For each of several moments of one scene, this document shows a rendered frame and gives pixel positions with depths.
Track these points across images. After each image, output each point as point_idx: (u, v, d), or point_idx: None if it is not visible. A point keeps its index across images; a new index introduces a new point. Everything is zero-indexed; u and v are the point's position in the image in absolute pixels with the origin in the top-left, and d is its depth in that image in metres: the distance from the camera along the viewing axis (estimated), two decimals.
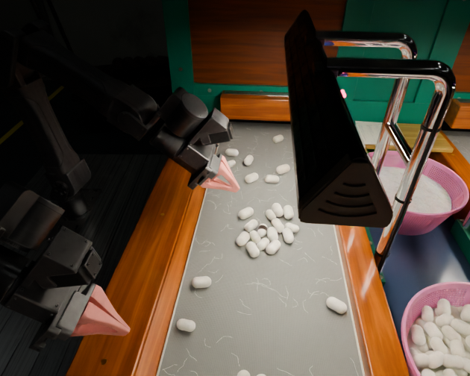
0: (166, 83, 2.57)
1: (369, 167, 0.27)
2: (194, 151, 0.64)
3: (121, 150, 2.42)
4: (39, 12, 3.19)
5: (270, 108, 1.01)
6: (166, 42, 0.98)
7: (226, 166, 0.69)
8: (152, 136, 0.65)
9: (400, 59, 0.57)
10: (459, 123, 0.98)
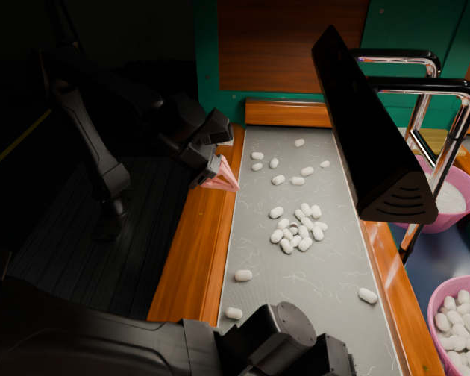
0: (177, 86, 2.63)
1: (423, 174, 0.33)
2: (194, 151, 0.64)
3: (134, 151, 2.48)
4: (51, 16, 3.25)
5: (292, 114, 1.07)
6: (195, 51, 1.04)
7: (226, 166, 0.69)
8: (152, 136, 0.65)
9: (425, 74, 0.63)
10: None
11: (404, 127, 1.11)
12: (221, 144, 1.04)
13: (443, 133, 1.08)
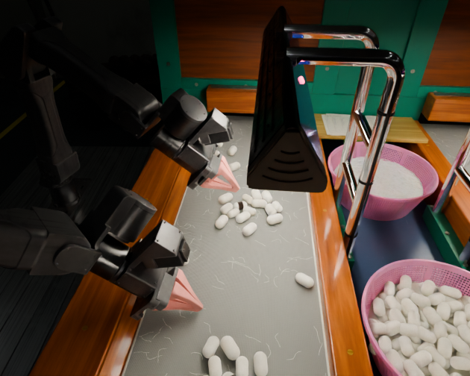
0: None
1: (301, 136, 0.31)
2: (194, 151, 0.64)
3: (116, 146, 2.46)
4: (37, 11, 3.23)
5: (254, 101, 1.05)
6: (154, 37, 1.02)
7: (226, 166, 0.69)
8: (152, 136, 0.65)
9: None
10: (435, 116, 1.02)
11: (370, 116, 1.09)
12: None
13: (408, 121, 1.06)
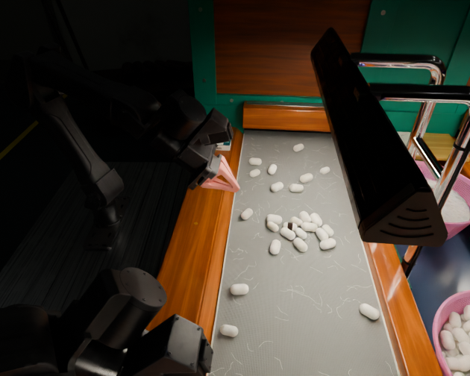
0: (176, 88, 2.60)
1: (432, 195, 0.30)
2: (193, 152, 0.64)
3: (132, 154, 2.46)
4: (48, 16, 3.22)
5: (292, 118, 1.04)
6: (192, 54, 1.01)
7: (226, 166, 0.69)
8: (151, 137, 0.65)
9: (430, 79, 0.60)
10: None
11: (406, 132, 1.08)
12: (218, 149, 1.01)
13: (446, 138, 1.05)
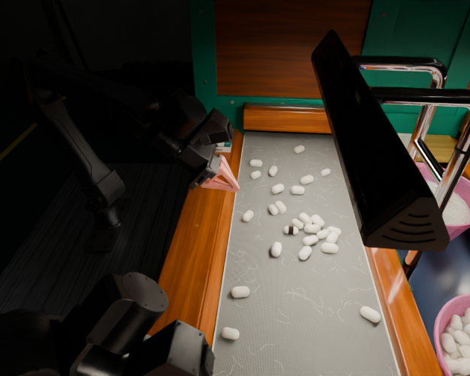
0: (176, 89, 2.60)
1: (434, 201, 0.30)
2: (194, 151, 0.64)
3: (132, 154, 2.46)
4: None
5: (292, 120, 1.04)
6: (192, 56, 1.01)
7: (226, 166, 0.69)
8: (152, 136, 0.65)
9: (430, 82, 0.60)
10: None
11: (406, 133, 1.08)
12: (219, 151, 1.01)
13: (447, 139, 1.05)
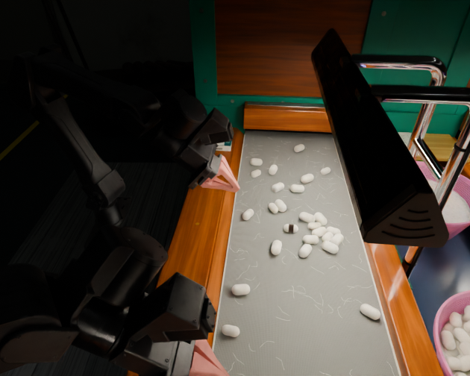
0: (177, 88, 2.61)
1: (433, 196, 0.30)
2: (194, 151, 0.64)
3: (132, 154, 2.46)
4: None
5: (292, 118, 1.04)
6: (192, 55, 1.01)
7: (226, 166, 0.69)
8: (152, 136, 0.65)
9: (430, 80, 0.61)
10: None
11: (406, 133, 1.08)
12: (219, 150, 1.02)
13: (447, 139, 1.05)
